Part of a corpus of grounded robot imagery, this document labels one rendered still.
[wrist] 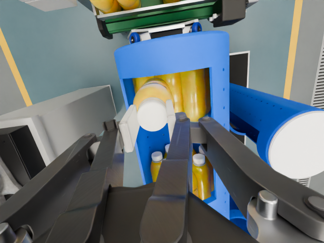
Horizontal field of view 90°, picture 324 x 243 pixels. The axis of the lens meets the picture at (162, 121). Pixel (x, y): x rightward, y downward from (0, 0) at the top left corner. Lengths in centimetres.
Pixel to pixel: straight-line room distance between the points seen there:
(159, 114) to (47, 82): 172
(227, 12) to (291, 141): 49
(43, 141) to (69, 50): 111
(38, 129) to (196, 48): 63
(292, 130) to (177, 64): 52
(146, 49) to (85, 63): 138
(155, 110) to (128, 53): 18
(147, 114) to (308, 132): 65
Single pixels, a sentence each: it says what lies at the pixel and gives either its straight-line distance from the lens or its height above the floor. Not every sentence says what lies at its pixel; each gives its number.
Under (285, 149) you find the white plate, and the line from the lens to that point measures 75.
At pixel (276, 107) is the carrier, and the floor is 93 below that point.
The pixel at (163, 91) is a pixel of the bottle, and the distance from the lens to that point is 24.
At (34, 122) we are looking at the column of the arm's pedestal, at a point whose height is 99.
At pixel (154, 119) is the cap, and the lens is 20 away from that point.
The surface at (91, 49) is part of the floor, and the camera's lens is 166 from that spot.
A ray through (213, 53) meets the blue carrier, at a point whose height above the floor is 121.
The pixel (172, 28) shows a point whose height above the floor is 105.
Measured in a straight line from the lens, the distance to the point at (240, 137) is 174.
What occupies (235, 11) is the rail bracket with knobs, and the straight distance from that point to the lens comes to 61.
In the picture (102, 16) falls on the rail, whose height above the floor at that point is 98.
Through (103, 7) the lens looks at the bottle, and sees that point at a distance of 57.
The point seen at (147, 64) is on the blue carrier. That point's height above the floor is 122.
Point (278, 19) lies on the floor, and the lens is 187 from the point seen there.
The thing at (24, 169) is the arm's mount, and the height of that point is 108.
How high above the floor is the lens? 155
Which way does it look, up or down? 70 degrees down
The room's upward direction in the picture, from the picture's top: 178 degrees clockwise
